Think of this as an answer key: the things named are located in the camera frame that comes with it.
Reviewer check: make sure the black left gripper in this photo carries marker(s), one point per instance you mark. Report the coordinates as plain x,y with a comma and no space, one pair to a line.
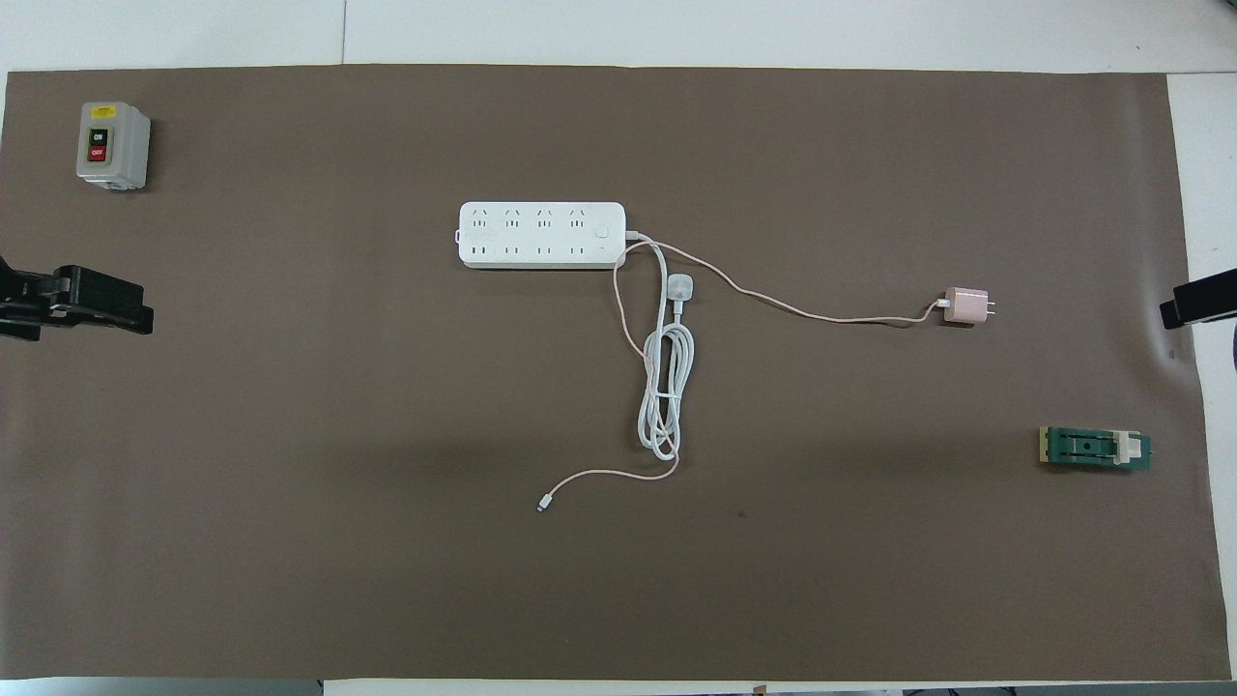
24,300

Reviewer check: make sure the pink charger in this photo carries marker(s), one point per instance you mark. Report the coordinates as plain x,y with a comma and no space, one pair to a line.
966,305

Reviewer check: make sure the white power strip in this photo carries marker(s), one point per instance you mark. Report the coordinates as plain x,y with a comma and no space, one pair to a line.
541,235

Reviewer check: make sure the brown table mat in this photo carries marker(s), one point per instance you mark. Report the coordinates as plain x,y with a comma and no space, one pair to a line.
387,580

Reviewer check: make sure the grey on-off switch box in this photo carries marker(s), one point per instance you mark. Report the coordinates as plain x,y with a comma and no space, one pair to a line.
114,145

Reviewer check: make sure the green knife switch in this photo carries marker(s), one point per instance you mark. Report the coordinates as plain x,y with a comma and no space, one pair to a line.
1087,449

